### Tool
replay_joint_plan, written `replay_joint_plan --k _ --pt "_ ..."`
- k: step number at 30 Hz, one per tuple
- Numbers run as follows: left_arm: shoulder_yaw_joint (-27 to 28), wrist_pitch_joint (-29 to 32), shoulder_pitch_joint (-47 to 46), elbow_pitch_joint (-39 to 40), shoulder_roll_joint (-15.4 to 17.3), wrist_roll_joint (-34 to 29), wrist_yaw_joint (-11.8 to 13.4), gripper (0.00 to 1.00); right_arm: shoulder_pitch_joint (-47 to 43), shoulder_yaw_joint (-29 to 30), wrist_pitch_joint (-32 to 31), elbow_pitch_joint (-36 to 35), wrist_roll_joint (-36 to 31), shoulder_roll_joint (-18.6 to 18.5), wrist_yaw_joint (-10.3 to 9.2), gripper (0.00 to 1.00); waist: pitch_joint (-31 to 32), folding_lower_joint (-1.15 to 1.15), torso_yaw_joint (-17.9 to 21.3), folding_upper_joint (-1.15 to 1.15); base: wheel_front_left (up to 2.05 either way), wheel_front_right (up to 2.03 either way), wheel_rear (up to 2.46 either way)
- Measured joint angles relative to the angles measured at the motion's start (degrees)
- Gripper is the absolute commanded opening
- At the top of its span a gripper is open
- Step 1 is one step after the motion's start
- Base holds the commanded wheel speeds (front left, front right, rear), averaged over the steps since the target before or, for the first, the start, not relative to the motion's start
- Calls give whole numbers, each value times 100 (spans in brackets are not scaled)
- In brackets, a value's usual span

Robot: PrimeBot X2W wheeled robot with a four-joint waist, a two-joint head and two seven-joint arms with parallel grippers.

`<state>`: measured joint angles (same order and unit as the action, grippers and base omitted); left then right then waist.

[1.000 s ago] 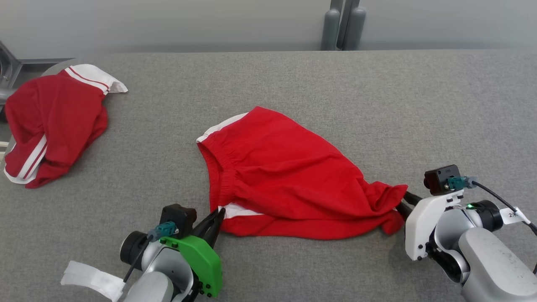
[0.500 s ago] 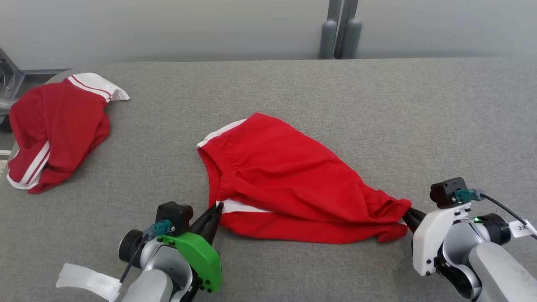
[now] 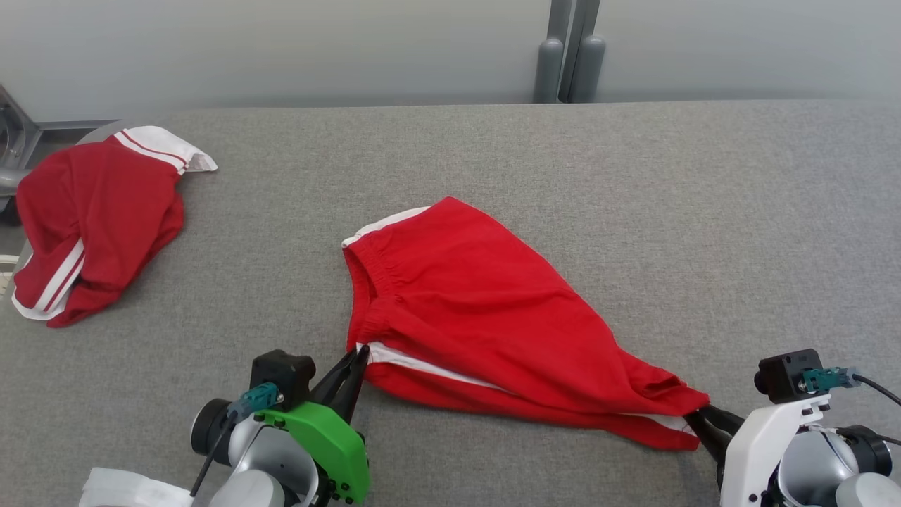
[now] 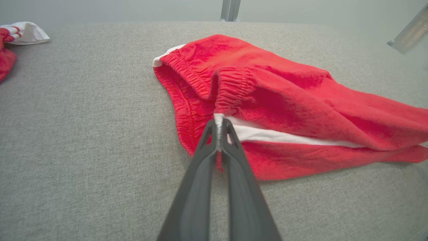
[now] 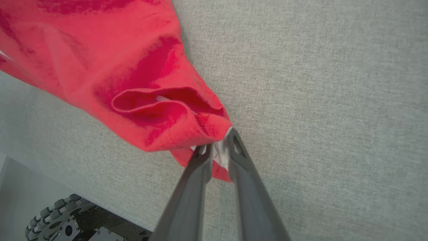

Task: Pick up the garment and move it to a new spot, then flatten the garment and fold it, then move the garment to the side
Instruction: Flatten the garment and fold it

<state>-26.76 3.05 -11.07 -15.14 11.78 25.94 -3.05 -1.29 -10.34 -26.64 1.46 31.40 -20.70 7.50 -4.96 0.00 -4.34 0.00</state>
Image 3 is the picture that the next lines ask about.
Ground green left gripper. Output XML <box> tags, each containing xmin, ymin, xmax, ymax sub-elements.
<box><xmin>255</xmin><ymin>344</ymin><xmax>372</xmax><ymax>503</ymax></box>

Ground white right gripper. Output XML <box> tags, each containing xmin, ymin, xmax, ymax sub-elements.
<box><xmin>684</xmin><ymin>394</ymin><xmax>832</xmax><ymax>507</ymax></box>

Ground red shorts with white stripe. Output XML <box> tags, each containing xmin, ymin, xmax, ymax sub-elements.
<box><xmin>341</xmin><ymin>196</ymin><xmax>712</xmax><ymax>452</ymax></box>

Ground red jersey with white sleeves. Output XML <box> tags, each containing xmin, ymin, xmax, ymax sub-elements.
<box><xmin>11</xmin><ymin>125</ymin><xmax>219</xmax><ymax>330</ymax></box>

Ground teal camera cable connector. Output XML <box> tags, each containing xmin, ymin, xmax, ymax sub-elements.
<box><xmin>800</xmin><ymin>366</ymin><xmax>862</xmax><ymax>394</ymax></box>
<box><xmin>226</xmin><ymin>382</ymin><xmax>285</xmax><ymax>424</ymax></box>

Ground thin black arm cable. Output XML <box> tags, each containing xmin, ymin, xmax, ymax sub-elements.
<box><xmin>189</xmin><ymin>414</ymin><xmax>237</xmax><ymax>498</ymax></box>
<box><xmin>850</xmin><ymin>373</ymin><xmax>901</xmax><ymax>408</ymax></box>

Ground grey partition post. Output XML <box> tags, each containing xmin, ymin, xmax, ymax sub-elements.
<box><xmin>533</xmin><ymin>0</ymin><xmax>607</xmax><ymax>104</ymax></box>

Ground grey metal wheeled frame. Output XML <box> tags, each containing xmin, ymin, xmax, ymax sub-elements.
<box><xmin>0</xmin><ymin>84</ymin><xmax>118</xmax><ymax>212</ymax></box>

